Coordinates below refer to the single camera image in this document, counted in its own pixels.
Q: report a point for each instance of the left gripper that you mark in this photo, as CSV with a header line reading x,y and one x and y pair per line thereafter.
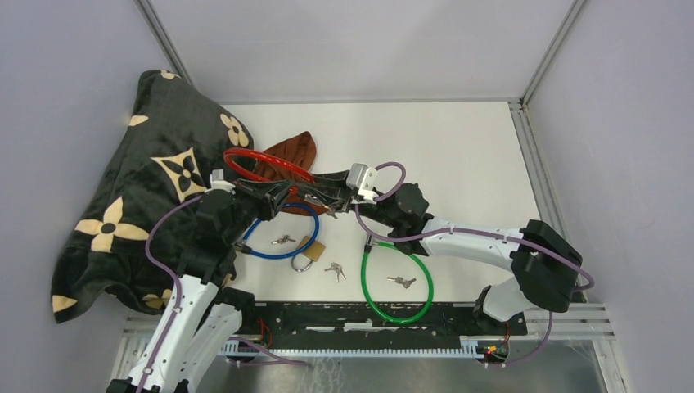
x,y
272,194

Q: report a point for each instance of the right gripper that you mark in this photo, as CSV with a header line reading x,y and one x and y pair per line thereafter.
x,y
336,191

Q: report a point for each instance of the blue lock key bunch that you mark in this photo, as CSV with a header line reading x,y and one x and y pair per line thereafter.
x,y
283,239

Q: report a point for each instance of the large brass padlock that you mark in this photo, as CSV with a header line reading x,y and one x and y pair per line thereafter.
x,y
311,252

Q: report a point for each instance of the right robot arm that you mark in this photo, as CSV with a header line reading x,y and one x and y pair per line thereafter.
x,y
544,266

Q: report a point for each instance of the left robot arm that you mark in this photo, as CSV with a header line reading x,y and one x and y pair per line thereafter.
x,y
201,315

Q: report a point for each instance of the brown cloth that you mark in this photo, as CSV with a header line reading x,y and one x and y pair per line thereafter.
x,y
300,150

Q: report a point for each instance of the black floral blanket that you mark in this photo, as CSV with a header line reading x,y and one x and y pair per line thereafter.
x,y
175,138

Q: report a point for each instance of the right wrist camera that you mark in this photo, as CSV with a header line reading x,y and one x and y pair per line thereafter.
x,y
361,178

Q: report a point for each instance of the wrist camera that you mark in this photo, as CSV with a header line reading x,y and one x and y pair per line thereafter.
x,y
361,178
218,182

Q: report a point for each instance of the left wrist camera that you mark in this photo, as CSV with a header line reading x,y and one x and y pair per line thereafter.
x,y
218,182

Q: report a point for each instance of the green cable lock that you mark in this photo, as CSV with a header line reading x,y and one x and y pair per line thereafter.
x,y
367,248

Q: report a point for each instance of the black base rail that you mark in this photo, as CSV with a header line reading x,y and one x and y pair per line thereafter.
x,y
356,326

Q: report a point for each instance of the aluminium frame right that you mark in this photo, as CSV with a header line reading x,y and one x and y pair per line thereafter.
x,y
585,323

